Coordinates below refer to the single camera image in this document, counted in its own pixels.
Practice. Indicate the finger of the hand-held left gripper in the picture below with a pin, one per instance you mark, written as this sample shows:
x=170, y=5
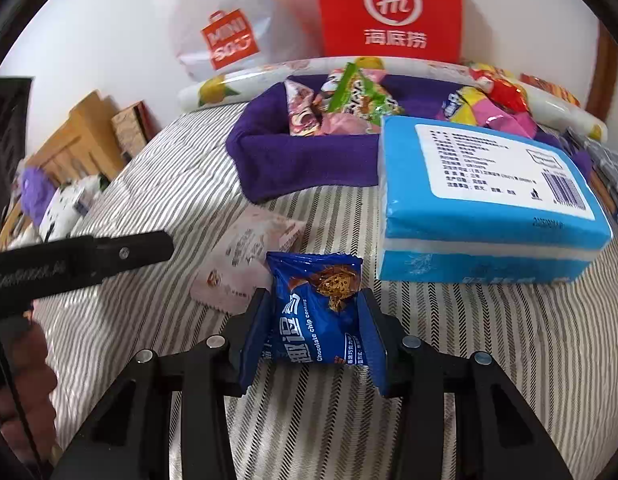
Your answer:
x=139, y=250

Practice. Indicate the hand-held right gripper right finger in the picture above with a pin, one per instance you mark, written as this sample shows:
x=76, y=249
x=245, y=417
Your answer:
x=376, y=350

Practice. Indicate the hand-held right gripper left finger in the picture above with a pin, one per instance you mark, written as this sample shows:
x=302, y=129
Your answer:
x=256, y=345

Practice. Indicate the blue cookie packet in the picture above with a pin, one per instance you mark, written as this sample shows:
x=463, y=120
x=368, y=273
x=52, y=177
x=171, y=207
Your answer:
x=309, y=320

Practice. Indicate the purple towel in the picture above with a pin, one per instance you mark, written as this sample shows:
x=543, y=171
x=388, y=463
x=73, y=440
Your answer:
x=299, y=165

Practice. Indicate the pink strawberry pie packet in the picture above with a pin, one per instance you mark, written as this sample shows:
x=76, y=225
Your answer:
x=301, y=110

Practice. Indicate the pink peach snack packet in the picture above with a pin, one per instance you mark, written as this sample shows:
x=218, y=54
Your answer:
x=346, y=124

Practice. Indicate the green snack packet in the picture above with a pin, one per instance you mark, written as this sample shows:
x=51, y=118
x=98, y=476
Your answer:
x=364, y=100

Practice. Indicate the yellow blue pink packet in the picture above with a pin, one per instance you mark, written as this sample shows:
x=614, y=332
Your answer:
x=464, y=105

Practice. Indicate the small red snack packet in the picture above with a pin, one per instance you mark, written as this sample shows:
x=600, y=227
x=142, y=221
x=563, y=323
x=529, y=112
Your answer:
x=504, y=92

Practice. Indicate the person's left hand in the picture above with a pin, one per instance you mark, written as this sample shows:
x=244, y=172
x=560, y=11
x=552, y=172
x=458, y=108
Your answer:
x=34, y=385

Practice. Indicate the white dotted cloth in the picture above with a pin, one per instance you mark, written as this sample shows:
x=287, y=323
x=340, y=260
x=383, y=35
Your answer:
x=64, y=210

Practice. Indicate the purple fluffy cloth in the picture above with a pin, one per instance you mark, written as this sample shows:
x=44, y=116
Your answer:
x=36, y=190

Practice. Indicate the white pink flat packet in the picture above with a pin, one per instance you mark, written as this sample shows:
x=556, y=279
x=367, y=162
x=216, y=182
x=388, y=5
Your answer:
x=239, y=255

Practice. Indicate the wooden headboard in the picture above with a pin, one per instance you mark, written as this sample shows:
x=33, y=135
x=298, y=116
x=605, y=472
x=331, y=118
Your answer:
x=84, y=130

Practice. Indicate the dark panel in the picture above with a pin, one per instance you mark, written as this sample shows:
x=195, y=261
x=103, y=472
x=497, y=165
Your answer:
x=9, y=135

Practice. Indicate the blue tissue pack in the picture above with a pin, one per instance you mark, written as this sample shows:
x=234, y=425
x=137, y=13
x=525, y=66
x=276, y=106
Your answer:
x=464, y=220

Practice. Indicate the lemon print paper roll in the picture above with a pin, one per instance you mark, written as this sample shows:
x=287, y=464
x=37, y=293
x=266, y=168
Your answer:
x=224, y=85

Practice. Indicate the pink panda snack packet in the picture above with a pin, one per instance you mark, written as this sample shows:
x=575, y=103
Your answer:
x=376, y=75

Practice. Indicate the yellow snack bag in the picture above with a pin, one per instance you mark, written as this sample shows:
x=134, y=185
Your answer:
x=484, y=69

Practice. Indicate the red paper bag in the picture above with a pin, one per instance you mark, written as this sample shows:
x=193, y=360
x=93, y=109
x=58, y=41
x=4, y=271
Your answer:
x=339, y=10

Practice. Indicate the orange red snack bag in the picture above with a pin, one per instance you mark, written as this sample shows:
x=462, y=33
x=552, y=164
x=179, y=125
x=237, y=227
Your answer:
x=549, y=87

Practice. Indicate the brown wooden trim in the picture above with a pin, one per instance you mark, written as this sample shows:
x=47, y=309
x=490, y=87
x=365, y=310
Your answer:
x=606, y=70

